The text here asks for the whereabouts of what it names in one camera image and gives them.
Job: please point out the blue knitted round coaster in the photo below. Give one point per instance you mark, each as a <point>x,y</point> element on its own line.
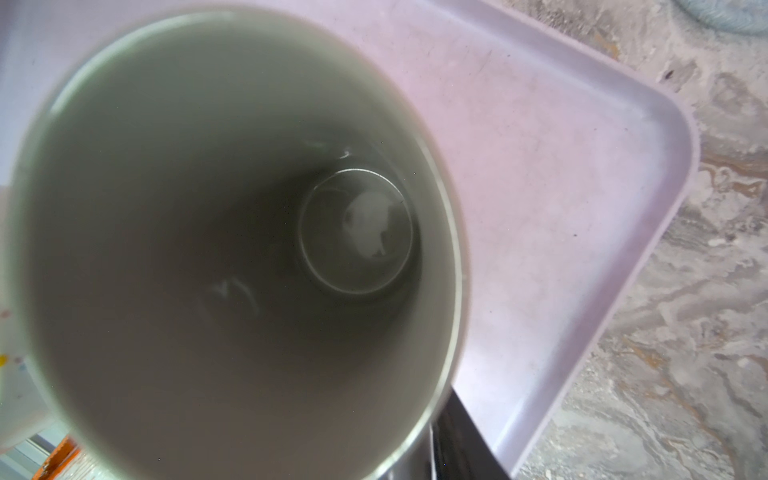
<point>746,17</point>

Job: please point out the white mug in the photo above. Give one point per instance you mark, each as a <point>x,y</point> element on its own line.
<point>24,412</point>

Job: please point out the lavender plastic tray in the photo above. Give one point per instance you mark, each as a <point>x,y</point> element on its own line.
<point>564,167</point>

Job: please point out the grey green mug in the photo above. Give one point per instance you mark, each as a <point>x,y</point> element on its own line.
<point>233,254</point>

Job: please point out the orange snack packet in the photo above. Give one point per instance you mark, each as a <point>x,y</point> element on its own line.
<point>64,453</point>

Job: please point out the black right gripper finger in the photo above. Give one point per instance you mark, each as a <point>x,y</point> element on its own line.
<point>459,450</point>

